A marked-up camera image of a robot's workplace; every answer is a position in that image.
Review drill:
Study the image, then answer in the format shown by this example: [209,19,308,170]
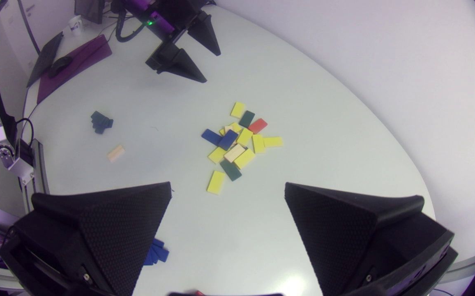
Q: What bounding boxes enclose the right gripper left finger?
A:
[0,182,173,296]

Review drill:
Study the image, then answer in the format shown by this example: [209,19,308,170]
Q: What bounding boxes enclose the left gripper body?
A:
[126,0,206,42]

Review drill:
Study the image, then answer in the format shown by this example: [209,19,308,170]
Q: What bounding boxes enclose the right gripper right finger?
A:
[285,182,459,296]

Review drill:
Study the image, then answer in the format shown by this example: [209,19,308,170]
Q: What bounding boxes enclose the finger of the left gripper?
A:
[145,41,208,84]
[187,12,222,57]

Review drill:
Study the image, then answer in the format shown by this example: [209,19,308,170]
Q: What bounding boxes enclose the pile of blue wooden blocks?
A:
[143,238,170,266]

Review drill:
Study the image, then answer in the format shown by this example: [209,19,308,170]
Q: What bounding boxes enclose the dark screen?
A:
[74,0,106,24]

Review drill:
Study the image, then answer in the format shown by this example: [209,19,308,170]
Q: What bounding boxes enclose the blue wooden block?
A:
[201,129,222,146]
[218,129,239,151]

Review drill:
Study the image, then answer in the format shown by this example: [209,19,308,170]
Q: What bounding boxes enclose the dark green wooden block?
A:
[238,110,256,128]
[220,160,242,182]

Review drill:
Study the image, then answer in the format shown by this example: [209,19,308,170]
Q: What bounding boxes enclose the dark mat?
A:
[36,35,113,104]

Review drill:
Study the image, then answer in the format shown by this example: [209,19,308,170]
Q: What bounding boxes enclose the pile of dark green wooden blocks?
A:
[90,111,114,135]

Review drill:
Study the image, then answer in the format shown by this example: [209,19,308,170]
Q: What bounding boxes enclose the red wooden block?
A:
[248,118,268,134]

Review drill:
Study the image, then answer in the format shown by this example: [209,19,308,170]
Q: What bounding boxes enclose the natural wooden block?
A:
[224,143,246,163]

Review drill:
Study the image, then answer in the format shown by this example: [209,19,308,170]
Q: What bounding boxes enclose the black computer mouse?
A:
[48,56,74,78]

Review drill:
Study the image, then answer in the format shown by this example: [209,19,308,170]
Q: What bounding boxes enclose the black keyboard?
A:
[26,32,64,88]

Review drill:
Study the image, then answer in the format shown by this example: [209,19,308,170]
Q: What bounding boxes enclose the black cable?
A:
[114,7,146,43]

